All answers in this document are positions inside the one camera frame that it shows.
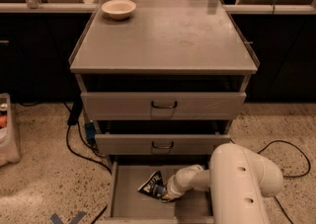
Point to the grey middle drawer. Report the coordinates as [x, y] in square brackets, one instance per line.
[140, 144]

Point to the blue power adapter box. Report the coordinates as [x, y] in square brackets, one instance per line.
[90, 131]

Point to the blue chip bag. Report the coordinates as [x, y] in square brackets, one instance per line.
[154, 187]

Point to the clear plastic bin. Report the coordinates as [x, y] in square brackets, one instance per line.
[9, 133]

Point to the white ceramic bowl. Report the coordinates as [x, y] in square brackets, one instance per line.
[119, 9]

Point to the grey bottom drawer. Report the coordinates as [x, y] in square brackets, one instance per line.
[128, 206]

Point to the grey drawer cabinet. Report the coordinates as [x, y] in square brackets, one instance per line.
[164, 46]

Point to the black top drawer handle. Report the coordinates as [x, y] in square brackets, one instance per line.
[164, 107]

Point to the black middle drawer handle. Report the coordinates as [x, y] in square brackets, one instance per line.
[162, 147]

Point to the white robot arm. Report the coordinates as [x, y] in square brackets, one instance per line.
[238, 178]

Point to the black drawer handle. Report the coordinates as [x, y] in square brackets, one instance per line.
[162, 147]
[164, 107]

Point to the grey drawer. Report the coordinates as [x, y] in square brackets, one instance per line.
[140, 144]
[137, 105]
[128, 206]

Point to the black power plug block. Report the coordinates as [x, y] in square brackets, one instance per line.
[75, 113]

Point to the grey top drawer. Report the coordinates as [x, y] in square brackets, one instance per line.
[137, 105]

